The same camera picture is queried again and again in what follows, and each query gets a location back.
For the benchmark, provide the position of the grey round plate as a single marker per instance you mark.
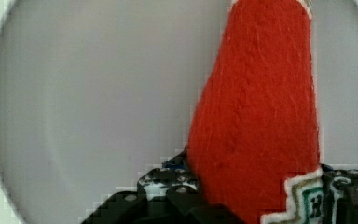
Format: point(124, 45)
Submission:
point(94, 94)

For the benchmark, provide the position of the red felt ketchup bottle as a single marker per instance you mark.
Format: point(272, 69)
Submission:
point(253, 142)

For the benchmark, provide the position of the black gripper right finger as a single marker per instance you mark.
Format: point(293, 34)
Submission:
point(340, 204)

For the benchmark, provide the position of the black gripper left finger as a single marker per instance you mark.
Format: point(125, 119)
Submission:
point(169, 194)

